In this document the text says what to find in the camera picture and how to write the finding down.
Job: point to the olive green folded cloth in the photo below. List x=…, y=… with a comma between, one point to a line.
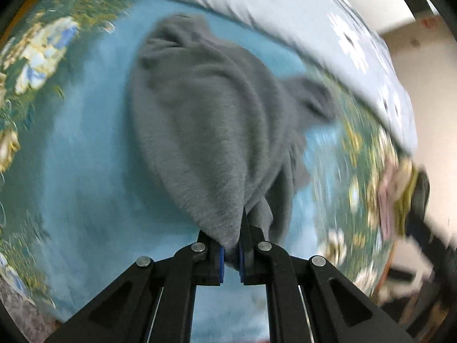
x=403, y=193

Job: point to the green floral bed blanket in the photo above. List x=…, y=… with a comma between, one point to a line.
x=77, y=204

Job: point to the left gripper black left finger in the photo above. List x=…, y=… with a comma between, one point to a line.
x=151, y=301

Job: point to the grey knit garment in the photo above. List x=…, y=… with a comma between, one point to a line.
x=222, y=134

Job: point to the pink folded cloth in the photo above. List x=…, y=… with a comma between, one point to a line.
x=386, y=194

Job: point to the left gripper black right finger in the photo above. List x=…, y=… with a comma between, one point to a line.
x=309, y=300

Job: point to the light blue daisy quilt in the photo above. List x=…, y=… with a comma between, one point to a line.
x=332, y=34

